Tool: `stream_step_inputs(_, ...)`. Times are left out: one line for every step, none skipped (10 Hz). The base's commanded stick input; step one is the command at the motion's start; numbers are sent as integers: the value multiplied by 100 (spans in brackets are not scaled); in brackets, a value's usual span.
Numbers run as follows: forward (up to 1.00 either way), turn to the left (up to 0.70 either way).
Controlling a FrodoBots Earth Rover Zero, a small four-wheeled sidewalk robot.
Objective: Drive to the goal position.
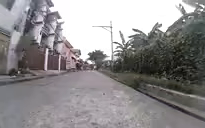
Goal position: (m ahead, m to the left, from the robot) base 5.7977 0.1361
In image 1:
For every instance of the grey concrete pavement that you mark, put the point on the grey concrete pavement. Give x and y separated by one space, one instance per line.
3 79

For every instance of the concrete kerb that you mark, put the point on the concrete kerb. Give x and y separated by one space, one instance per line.
190 106

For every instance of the brown fence with white posts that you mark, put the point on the brown fence with white posts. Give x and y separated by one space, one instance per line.
35 58

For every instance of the dense banana plants and bushes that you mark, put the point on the dense banana plants and bushes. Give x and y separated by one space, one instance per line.
176 53

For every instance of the grass verge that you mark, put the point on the grass verge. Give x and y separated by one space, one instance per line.
163 83

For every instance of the tree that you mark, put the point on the tree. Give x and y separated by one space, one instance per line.
97 56

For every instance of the grey concrete road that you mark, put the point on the grey concrete road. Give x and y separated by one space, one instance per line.
90 100

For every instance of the row of white buildings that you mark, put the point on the row of white buildings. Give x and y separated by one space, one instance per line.
40 23

